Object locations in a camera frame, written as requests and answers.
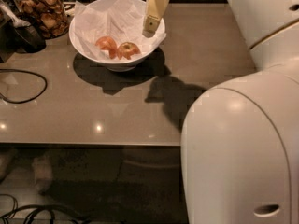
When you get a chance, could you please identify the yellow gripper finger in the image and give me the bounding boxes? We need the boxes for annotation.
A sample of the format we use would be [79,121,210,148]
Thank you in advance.
[142,0,169,38]

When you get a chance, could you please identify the red apple piece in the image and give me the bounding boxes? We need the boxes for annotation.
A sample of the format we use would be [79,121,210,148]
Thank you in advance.
[117,42,141,60]
[95,36,118,59]

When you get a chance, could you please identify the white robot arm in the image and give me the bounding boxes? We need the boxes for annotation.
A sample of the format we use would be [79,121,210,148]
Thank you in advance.
[180,0,299,224]

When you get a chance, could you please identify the white ceramic bowl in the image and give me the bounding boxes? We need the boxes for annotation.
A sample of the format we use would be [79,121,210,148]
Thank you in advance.
[68,0,166,73]

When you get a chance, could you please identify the white crumpled paper liner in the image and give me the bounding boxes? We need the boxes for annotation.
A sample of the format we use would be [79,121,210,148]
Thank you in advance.
[73,0,167,61]

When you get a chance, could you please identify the glass jar of dried chips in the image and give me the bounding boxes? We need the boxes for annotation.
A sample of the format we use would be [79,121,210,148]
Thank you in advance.
[14,0,69,39]

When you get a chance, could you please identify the white shoe under table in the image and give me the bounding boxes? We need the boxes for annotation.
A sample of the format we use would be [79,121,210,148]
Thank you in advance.
[32,155,53,194]

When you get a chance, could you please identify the black appliance with white handle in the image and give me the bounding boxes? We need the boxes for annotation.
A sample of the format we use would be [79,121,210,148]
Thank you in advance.
[0,0,46,53]

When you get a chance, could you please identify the black cable on table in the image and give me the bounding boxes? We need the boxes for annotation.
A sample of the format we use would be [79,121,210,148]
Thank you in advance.
[0,68,49,105]

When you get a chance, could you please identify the black cables on floor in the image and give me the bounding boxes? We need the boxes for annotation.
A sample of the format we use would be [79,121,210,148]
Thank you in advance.
[0,193,94,224]

